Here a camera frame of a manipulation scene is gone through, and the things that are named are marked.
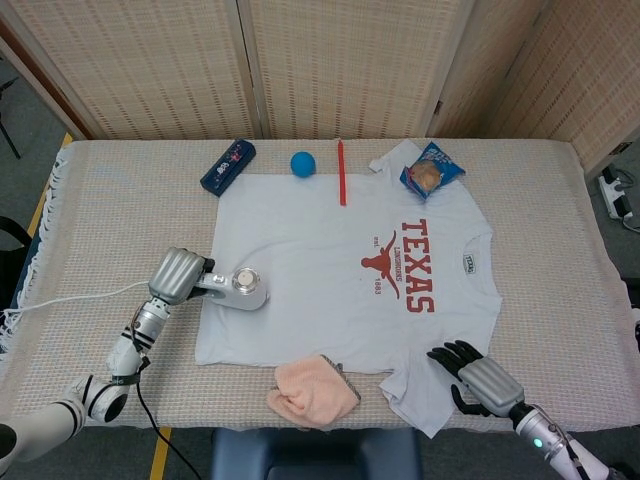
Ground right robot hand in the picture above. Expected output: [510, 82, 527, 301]
[426, 339, 526, 419]

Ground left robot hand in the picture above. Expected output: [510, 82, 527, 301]
[148, 246, 217, 306]

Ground white steam iron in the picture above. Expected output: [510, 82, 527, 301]
[194, 267, 271, 312]

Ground beige woven tablecloth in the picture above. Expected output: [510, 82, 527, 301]
[0, 137, 640, 434]

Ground dark blue rectangular box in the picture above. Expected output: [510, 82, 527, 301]
[199, 140, 258, 195]

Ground white Texas Longhorns T-shirt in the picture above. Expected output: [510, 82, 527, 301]
[193, 139, 504, 440]

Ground blue ball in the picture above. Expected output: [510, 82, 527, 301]
[290, 151, 318, 179]

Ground peach waffle towel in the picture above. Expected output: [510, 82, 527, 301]
[266, 353, 362, 431]

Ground dark blue padded seat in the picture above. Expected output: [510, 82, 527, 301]
[209, 427, 437, 480]

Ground red stick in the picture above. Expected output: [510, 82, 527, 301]
[337, 138, 349, 207]

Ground blue snack packet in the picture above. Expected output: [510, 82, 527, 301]
[398, 141, 467, 202]

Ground black chair leg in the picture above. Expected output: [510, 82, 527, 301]
[0, 54, 24, 161]

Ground white power strip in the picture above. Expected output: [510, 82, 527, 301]
[598, 167, 636, 220]

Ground beige woven folding screen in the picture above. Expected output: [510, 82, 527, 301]
[0, 0, 640, 171]

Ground white iron power cord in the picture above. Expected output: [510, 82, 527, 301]
[0, 279, 154, 321]

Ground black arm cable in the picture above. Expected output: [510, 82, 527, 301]
[130, 357, 201, 480]

